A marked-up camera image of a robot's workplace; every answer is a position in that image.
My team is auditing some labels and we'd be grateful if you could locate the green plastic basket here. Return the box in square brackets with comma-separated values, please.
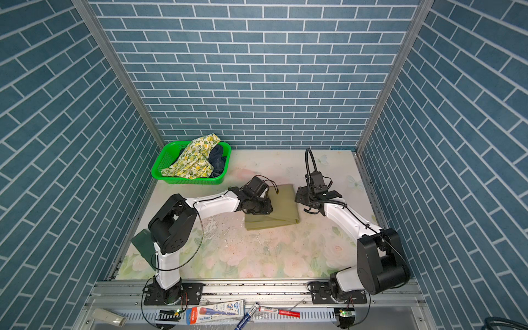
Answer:
[151, 141, 232, 185]

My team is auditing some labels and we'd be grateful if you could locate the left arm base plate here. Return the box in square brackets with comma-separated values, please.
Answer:
[143, 280, 204, 307]

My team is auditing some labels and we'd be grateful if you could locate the red blue toothpaste box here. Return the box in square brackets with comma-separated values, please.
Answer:
[186, 300, 245, 325]

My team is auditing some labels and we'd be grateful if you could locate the red marker pen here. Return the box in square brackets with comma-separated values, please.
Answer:
[258, 306, 301, 318]

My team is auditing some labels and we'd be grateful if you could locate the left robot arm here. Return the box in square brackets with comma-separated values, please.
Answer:
[148, 175, 279, 291]

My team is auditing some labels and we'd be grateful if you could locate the dark navy skirt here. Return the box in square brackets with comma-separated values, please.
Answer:
[208, 144, 227, 178]

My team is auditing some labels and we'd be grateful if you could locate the right black corrugated cable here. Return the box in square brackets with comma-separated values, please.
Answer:
[304, 148, 319, 186]

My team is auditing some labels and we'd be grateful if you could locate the yellow floral skirt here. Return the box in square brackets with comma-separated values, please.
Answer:
[161, 133, 221, 180]

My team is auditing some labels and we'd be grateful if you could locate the black cable bottom right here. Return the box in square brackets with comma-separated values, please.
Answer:
[481, 315, 528, 330]

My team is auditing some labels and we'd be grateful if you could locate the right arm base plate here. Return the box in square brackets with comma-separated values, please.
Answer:
[307, 280, 367, 305]

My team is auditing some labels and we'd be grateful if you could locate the grey tape roll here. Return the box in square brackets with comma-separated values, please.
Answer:
[92, 308, 127, 327]

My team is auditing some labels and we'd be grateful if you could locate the aluminium rail frame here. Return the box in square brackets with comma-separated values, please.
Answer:
[74, 279, 436, 329]

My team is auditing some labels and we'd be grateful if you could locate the blue marker pen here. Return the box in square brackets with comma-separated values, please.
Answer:
[235, 302, 260, 330]

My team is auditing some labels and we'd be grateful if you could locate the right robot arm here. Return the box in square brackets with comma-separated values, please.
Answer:
[295, 170, 411, 301]

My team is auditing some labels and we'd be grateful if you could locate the dark green sponge block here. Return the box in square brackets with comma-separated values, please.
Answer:
[131, 229, 157, 270]

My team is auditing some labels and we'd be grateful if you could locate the olive green skirt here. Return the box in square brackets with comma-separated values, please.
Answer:
[244, 184, 301, 230]

